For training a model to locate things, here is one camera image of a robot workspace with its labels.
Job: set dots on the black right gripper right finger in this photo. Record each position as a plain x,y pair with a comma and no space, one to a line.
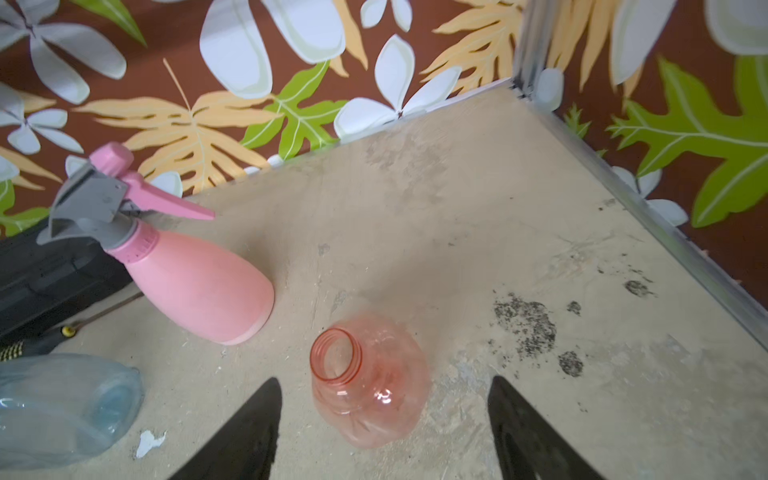
527,446

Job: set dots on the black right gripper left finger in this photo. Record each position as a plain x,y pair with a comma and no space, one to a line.
245,446

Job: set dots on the clear red spray bottle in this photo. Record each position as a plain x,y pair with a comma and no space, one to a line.
370,379

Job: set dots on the opaque pink spray bottle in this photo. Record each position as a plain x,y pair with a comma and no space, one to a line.
205,289

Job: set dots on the clear blue spray bottle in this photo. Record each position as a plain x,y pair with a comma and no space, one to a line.
61,409

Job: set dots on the pink grey spray nozzle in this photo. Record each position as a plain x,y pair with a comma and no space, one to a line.
95,202

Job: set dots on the black yellow screwdriver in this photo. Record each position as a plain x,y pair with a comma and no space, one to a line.
46,342

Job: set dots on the black plastic tool case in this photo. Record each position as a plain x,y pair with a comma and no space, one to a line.
43,285

